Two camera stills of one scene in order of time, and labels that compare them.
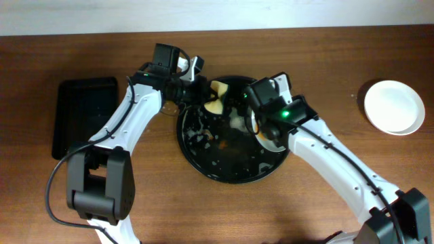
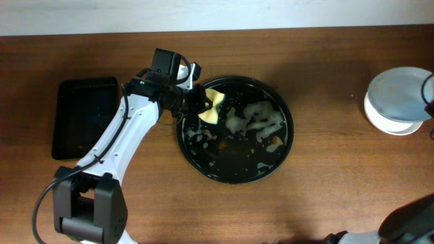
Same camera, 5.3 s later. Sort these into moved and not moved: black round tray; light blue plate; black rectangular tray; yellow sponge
Moved: light blue plate; yellow sponge
Not moved: black rectangular tray; black round tray
